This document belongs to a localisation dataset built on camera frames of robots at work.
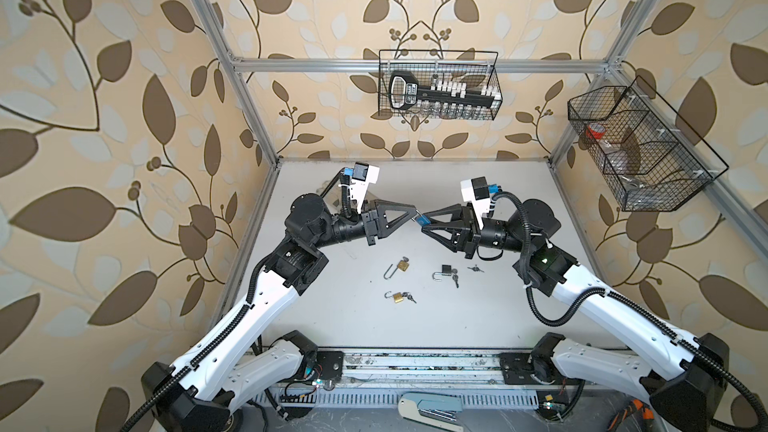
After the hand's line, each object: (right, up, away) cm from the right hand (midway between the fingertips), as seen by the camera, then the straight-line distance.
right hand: (425, 225), depth 57 cm
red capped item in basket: (+54, +25, +31) cm, 67 cm away
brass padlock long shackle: (-4, -17, +35) cm, 39 cm away
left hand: (-2, +2, -3) cm, 4 cm away
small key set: (+19, -17, +34) cm, 43 cm away
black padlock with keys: (+10, -18, +34) cm, 40 cm away
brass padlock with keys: (-5, -24, +30) cm, 39 cm away
